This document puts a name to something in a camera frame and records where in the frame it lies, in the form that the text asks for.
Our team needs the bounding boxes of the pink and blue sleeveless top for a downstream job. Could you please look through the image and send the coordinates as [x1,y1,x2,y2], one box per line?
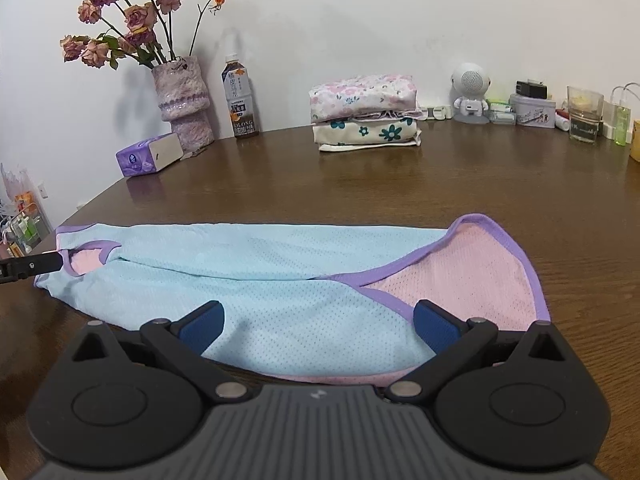
[34,214,552,388]

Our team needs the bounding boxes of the white charger block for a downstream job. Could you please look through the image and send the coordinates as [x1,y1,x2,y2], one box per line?
[602,100,623,140]

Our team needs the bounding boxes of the tea bottle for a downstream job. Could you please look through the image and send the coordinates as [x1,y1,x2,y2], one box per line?
[221,53,261,139]

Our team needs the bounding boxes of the white robot speaker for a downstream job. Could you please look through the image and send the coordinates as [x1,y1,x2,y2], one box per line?
[450,62,492,125]

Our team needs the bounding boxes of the printed tin box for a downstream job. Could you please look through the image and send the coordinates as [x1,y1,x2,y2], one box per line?
[509,93,557,131]

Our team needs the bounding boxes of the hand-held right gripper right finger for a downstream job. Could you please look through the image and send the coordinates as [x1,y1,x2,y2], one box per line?
[385,300,583,405]

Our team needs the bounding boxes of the black charger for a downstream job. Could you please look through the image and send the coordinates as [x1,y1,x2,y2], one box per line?
[515,80,549,100]

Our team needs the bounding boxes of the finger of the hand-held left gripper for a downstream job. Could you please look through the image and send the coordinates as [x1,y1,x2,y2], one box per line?
[0,251,64,285]

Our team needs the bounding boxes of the dried rose bouquet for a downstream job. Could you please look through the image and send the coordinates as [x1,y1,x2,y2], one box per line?
[60,0,227,70]

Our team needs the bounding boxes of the purple fuzzy vase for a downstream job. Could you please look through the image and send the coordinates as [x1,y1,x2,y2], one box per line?
[151,56,216,153]

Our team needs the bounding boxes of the rack with small packets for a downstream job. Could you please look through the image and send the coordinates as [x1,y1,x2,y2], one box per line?
[0,162,53,261]

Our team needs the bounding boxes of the folded pink floral cloth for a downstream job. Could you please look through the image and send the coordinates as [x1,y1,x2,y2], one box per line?
[308,74,418,123]

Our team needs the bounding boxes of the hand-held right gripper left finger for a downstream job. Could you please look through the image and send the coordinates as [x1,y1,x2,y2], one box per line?
[59,301,253,404]

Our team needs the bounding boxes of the folded cream floral cloth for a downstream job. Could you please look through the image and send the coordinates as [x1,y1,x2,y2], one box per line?
[312,116,422,153]

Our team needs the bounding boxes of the white cable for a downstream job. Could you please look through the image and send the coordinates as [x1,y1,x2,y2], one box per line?
[610,82,640,106]

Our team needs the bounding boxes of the purple tissue box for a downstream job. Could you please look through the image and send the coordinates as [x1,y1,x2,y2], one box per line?
[115,132,184,180]

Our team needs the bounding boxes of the green spray bottle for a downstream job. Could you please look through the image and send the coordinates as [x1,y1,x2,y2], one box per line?
[614,106,630,147]

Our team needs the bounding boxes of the glass cup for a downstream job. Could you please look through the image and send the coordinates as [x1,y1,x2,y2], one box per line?
[566,86,605,145]

